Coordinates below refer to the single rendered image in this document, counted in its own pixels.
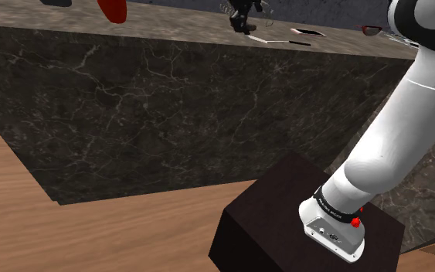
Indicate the red rounded object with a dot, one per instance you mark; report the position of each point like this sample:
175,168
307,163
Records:
113,10

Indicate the silver cutlery piece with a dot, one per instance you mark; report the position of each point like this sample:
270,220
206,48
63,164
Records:
398,40

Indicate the red bowl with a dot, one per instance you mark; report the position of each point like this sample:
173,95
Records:
369,31

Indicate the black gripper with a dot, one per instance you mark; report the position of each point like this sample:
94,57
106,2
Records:
241,15

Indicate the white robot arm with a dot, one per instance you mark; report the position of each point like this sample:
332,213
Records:
398,139

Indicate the dark robot stand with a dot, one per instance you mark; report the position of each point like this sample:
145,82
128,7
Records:
273,211

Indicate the black phone with pale rim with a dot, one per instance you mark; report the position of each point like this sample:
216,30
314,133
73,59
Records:
309,32

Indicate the dark marble counter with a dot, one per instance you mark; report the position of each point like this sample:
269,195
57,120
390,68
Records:
157,113

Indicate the black rounded object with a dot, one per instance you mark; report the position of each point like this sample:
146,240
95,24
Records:
56,2

